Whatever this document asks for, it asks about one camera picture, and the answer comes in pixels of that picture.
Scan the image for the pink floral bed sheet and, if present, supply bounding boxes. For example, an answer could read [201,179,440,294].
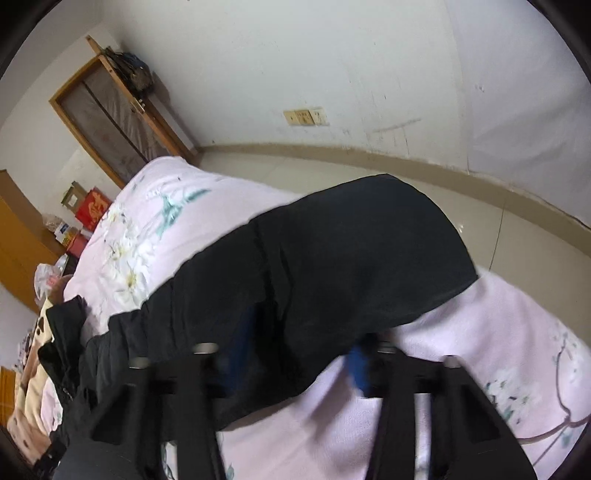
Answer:
[14,156,588,480]

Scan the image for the clear plastic bag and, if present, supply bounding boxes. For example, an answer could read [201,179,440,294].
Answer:
[34,263,71,306]

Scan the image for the dark hanging bags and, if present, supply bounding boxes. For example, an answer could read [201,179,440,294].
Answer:
[99,46,155,96]

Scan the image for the snack packets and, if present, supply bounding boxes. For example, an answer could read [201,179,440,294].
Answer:
[44,213,80,245]

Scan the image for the beige brown printed blanket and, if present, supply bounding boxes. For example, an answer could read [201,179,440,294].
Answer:
[9,295,65,463]

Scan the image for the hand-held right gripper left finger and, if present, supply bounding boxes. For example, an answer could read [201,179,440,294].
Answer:
[60,310,254,480]

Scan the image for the small red box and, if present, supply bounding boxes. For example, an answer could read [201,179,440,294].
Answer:
[67,231,94,257]

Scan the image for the red gift box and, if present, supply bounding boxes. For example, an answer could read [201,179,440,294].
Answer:
[74,187,114,232]

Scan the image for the orange wooden wardrobe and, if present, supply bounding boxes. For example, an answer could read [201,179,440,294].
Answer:
[0,170,68,315]

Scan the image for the wooden door with curtain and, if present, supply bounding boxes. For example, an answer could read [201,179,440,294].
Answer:
[50,36,201,190]

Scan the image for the cardboard box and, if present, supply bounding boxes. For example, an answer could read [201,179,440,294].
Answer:
[60,181,87,214]

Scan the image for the black padded jacket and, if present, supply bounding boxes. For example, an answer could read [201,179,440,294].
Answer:
[37,174,478,480]

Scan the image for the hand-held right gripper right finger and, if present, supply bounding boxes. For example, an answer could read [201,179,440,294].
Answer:
[346,339,539,480]

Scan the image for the orange wooden headboard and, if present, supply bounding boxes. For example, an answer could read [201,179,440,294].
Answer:
[0,367,17,426]

